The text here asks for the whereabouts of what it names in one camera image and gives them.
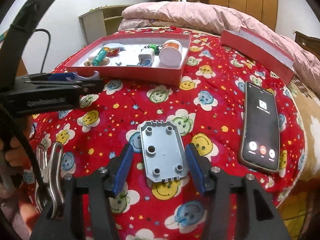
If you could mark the red smiley-flower blanket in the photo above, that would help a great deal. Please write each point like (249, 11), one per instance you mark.
(208, 109)

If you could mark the pink folded quilt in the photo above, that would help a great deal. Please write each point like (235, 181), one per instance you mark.
(214, 19)

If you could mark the metal spring clamp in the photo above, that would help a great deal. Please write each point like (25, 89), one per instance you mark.
(51, 190)

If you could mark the blue plastic clip part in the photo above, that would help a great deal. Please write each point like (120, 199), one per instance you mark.
(143, 63)

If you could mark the dark wooden headboard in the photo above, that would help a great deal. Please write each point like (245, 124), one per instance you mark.
(311, 44)

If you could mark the teal cartoon lighter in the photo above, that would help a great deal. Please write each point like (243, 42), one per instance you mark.
(102, 54)

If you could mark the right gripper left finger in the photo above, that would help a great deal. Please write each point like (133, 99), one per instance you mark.
(65, 221)

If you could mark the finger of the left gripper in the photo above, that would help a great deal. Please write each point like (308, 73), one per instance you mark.
(90, 86)
(62, 76)

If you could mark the black smartphone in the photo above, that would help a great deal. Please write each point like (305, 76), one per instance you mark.
(260, 135)

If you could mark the beige open shelf unit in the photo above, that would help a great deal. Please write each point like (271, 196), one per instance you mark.
(101, 21)

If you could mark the light blue oval case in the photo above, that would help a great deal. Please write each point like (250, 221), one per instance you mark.
(116, 46)

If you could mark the grey plastic cover plate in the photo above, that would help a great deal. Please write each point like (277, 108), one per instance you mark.
(163, 151)

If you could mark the green toy keychain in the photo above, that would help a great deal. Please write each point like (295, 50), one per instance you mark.
(156, 48)

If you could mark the white usb charger plug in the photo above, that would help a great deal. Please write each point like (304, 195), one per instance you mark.
(146, 53)

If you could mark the grey-blue curved plastic bracket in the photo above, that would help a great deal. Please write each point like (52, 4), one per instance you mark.
(94, 76)

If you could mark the person's left hand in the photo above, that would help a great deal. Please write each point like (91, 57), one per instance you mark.
(16, 156)

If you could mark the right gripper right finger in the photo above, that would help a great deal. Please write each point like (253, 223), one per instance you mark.
(256, 216)

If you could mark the red box lid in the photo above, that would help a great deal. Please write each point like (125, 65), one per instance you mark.
(261, 50)

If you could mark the white orange-label jar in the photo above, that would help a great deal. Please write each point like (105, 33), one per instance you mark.
(171, 53)

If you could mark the red shallow box tray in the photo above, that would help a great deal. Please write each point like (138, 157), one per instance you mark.
(133, 44)

